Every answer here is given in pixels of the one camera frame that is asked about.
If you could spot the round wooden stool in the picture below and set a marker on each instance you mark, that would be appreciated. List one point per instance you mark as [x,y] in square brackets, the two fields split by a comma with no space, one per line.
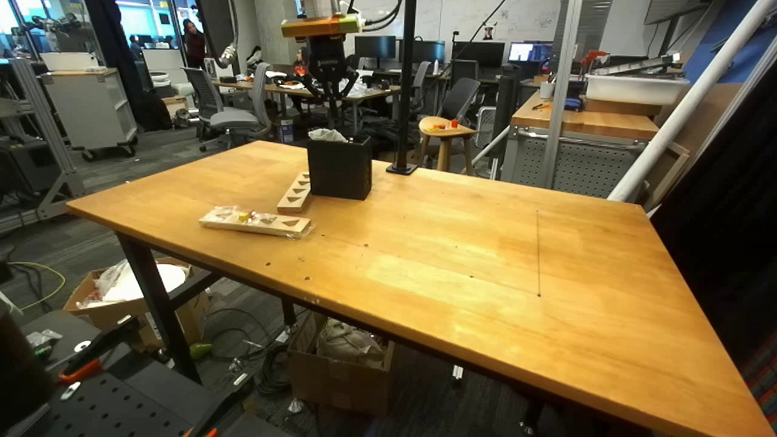
[444,133]

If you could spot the grey office chair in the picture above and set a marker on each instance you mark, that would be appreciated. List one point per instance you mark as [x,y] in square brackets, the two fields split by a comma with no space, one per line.
[229,119]

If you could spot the red yellow triangle piece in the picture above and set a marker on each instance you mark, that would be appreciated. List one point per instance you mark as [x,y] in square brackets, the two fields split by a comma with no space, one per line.
[244,216]

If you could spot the black box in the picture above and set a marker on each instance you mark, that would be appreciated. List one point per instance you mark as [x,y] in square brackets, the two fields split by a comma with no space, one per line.
[341,168]

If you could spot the cardboard box with white bag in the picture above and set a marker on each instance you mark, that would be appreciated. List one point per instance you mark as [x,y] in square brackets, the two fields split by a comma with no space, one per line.
[108,295]

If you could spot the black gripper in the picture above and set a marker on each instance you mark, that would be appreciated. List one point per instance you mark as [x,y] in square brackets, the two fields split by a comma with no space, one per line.
[329,77]

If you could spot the wooden puzzle board with triangle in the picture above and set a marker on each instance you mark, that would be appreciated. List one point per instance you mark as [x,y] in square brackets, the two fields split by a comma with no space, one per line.
[264,224]

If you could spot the white diagonal pole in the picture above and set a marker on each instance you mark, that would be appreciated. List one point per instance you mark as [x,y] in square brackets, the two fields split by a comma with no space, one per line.
[681,114]

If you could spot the cardboard box under table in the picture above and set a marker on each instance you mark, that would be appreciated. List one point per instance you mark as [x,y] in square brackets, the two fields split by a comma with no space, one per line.
[341,367]

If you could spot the plain wooden puzzle board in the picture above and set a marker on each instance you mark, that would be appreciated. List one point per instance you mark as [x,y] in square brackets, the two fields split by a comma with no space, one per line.
[296,194]

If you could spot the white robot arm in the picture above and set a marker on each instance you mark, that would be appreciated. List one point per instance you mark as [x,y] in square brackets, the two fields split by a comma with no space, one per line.
[315,10]

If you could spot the white towel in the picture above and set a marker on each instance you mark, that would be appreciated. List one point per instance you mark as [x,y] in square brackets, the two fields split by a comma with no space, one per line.
[329,136]

